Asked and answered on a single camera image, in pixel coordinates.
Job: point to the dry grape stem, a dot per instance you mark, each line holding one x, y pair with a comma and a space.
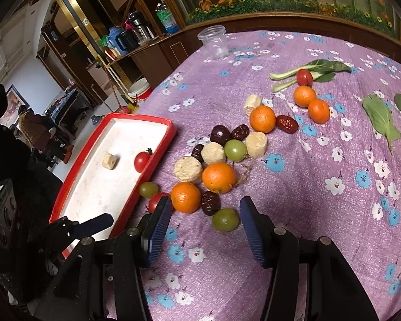
244, 174

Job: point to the black kettle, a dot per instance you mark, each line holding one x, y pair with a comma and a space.
128, 40

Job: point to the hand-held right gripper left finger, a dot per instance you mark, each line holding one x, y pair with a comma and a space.
157, 230

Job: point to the green grape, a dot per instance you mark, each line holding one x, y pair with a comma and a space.
224, 220
148, 189
235, 150

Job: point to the bok choy stalk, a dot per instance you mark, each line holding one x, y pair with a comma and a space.
282, 86

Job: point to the wooden shelf cabinet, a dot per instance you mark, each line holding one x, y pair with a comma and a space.
87, 23

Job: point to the white bucket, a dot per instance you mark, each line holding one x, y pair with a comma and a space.
138, 90

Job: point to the clear plastic cup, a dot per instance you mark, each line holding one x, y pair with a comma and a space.
215, 43

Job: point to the red tray with white inside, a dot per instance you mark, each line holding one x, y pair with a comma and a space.
103, 180

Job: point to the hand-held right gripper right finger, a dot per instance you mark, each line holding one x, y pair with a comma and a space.
252, 230

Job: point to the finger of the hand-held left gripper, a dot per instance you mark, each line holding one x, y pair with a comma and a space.
95, 223

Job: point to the bok choy leaves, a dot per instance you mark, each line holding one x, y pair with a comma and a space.
320, 66

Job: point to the dark clothing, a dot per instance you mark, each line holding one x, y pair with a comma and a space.
6, 147

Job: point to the light green cabbage leaf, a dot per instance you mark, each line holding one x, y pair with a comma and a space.
381, 120

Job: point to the bright red date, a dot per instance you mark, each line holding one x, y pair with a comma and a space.
286, 124

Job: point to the orange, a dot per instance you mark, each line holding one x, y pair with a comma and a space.
185, 198
262, 119
304, 96
219, 178
319, 111

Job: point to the green label water bottle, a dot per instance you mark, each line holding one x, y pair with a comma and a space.
165, 18

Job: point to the blue plastic jug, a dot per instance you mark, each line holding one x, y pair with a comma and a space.
115, 40

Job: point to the steel thermos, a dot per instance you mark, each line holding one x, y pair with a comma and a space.
140, 26

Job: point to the purple floral tablecloth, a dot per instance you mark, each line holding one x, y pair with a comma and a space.
320, 190

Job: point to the red tomato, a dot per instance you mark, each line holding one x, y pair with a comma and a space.
142, 162
154, 201
304, 77

